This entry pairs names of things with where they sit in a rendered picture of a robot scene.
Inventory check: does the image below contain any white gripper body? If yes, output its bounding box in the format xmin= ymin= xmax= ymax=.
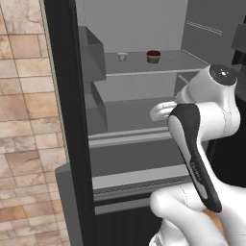
xmin=149 ymin=101 xmax=178 ymax=122

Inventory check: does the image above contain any grey fridge shelf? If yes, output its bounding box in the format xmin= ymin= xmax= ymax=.
xmin=86 ymin=96 xmax=181 ymax=136
xmin=104 ymin=49 xmax=209 ymax=78

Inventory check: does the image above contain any brown cupcake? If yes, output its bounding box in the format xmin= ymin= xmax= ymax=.
xmin=146 ymin=49 xmax=161 ymax=64

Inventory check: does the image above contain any white yogurt cup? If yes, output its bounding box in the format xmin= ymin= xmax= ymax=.
xmin=116 ymin=52 xmax=130 ymax=62

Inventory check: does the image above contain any grey counter cabinet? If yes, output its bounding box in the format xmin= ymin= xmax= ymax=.
xmin=54 ymin=162 xmax=85 ymax=246

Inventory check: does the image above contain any grey fridge drawer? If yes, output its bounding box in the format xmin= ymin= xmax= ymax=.
xmin=88 ymin=132 xmax=193 ymax=190

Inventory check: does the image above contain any grey fridge side bin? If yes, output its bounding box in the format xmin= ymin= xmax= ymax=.
xmin=77 ymin=25 xmax=107 ymax=83
xmin=84 ymin=81 xmax=109 ymax=136

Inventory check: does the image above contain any black open fridge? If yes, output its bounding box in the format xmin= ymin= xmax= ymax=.
xmin=42 ymin=0 xmax=246 ymax=246

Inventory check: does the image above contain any grey fridge door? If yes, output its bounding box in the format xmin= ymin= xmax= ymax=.
xmin=174 ymin=0 xmax=246 ymax=103

